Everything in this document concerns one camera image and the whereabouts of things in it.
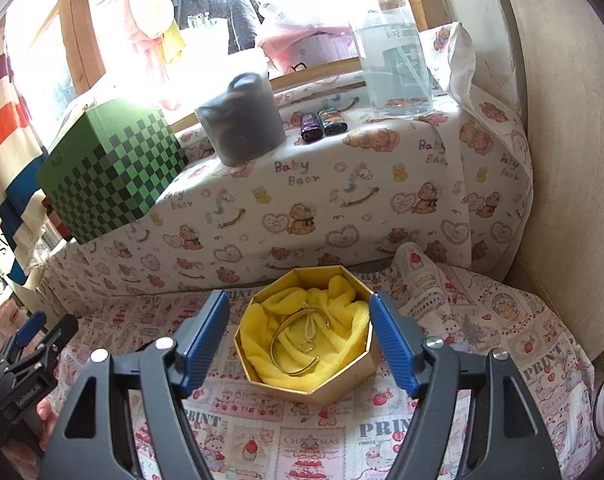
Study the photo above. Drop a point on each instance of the gold octagonal jewelry box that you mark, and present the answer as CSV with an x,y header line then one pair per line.
x,y
327,385

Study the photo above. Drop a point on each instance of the purple lighter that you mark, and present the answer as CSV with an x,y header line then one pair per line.
x,y
312,127

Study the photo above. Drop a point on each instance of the green checkered box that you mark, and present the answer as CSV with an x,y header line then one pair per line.
x,y
107,175

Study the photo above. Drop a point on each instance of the wooden frame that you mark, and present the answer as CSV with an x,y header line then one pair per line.
x,y
82,35

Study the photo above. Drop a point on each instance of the yellow hanging cloth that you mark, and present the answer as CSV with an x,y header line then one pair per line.
x,y
164,20

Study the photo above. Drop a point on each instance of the yellow fleece cloth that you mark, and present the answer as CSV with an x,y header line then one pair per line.
x,y
349,340

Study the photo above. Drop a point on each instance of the pink hanging garment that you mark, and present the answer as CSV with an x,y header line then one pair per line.
x,y
144,50

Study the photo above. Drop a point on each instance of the bear print cloth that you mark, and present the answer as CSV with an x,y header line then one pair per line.
x,y
332,195

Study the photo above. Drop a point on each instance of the person's left hand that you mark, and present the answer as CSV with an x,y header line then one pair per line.
x,y
46,417

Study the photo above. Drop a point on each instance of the striped cloth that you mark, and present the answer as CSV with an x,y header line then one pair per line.
x,y
2,135

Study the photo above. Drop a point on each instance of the clear pump bottle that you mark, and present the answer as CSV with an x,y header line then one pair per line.
x,y
391,60

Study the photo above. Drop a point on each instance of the dark green lighter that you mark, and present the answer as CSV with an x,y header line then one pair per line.
x,y
333,121

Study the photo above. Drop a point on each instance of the pink plastic bag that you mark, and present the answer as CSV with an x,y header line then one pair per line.
x,y
302,40

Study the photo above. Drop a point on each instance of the red print table cloth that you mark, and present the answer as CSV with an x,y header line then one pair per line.
x,y
506,340

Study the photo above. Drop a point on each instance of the dark grey cup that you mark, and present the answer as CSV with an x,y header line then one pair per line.
x,y
242,120

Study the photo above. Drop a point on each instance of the dark grey hanging garment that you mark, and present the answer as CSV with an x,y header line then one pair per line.
x,y
237,15

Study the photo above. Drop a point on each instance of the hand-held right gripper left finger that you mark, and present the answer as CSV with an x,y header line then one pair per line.
x,y
204,345

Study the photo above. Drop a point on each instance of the gold bangle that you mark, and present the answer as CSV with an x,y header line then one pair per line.
x,y
277,332

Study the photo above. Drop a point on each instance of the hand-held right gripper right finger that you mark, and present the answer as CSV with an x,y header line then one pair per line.
x,y
394,345

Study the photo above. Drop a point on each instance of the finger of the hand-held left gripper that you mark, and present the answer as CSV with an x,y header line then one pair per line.
x,y
31,327
49,342

